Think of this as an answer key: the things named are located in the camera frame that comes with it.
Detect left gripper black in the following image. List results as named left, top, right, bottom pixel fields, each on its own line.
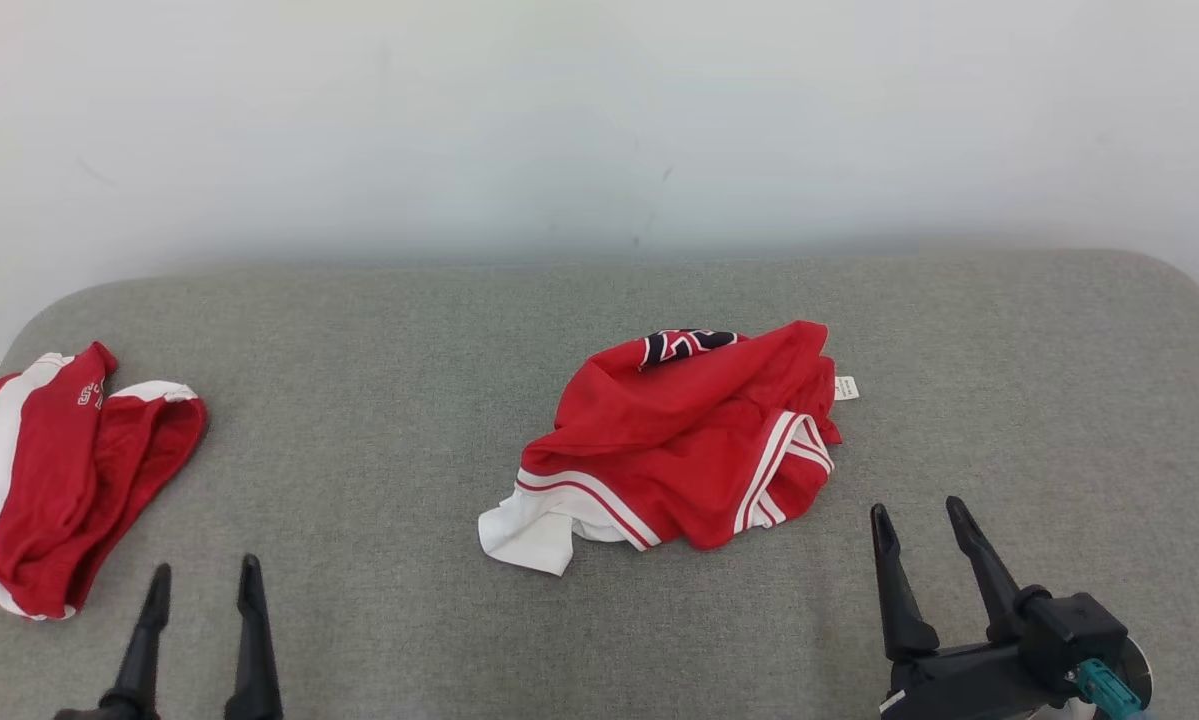
left=54, top=555, right=283, bottom=720

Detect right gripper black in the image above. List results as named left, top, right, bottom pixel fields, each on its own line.
left=870, top=496, right=1072, bottom=720

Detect red shorts with white stripe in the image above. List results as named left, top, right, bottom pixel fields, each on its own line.
left=0, top=342, right=208, bottom=622

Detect red basketball jersey number 23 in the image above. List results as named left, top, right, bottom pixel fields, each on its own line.
left=478, top=320, right=860, bottom=577

